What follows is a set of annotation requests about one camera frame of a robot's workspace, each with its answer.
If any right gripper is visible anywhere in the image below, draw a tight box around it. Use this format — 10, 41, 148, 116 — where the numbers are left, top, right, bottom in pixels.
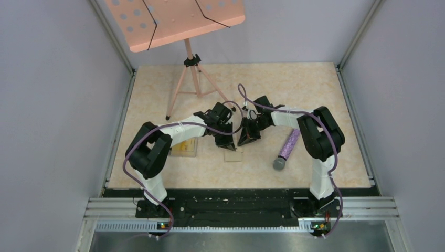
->
238, 117, 270, 147

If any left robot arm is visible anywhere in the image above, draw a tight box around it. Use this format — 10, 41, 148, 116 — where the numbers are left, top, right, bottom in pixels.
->
124, 102, 236, 217

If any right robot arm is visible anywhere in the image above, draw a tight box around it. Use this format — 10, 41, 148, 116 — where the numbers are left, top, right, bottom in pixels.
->
237, 96, 345, 216

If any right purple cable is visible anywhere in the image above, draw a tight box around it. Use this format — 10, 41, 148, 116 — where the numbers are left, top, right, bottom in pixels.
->
237, 83, 344, 237

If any purple cable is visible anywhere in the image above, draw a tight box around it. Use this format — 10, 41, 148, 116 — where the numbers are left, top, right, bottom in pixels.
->
122, 101, 244, 237
237, 83, 344, 237

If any pink music stand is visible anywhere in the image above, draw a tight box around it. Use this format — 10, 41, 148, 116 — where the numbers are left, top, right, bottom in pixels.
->
106, 0, 246, 120

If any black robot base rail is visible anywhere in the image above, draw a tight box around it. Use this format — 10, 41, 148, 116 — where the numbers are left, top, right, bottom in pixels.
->
135, 188, 341, 228

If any black stripe yellow card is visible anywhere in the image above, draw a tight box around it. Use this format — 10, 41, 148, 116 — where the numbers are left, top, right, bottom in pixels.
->
171, 138, 196, 155

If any clear plastic card box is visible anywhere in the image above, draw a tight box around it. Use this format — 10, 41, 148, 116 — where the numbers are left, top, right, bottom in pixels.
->
169, 138, 198, 158

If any purple glitter microphone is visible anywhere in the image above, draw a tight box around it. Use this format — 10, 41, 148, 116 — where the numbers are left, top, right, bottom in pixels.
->
272, 129, 301, 171

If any grey slotted cable duct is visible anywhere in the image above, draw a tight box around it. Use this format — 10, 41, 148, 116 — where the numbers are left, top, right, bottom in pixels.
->
94, 219, 327, 234

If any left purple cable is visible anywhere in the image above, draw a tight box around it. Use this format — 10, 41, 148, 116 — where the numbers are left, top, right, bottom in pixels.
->
122, 101, 244, 237

